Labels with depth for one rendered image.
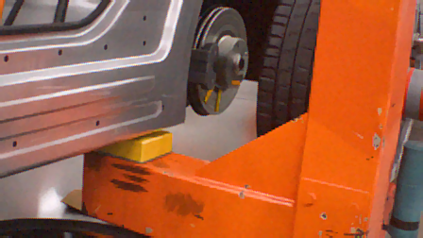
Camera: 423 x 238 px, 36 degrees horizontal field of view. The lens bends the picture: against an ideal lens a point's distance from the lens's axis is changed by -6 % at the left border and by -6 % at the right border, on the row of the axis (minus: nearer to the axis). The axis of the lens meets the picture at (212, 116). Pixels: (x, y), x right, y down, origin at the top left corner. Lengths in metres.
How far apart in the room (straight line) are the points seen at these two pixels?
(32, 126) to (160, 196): 0.42
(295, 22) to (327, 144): 0.46
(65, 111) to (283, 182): 0.46
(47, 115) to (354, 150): 0.57
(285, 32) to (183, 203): 0.50
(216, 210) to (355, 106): 0.37
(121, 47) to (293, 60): 0.45
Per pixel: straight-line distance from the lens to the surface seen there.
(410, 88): 1.83
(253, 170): 1.39
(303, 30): 1.67
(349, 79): 1.27
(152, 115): 1.51
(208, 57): 1.85
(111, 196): 1.56
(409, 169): 1.77
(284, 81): 1.65
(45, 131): 1.21
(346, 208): 1.31
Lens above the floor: 1.11
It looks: 12 degrees down
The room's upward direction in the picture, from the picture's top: 6 degrees clockwise
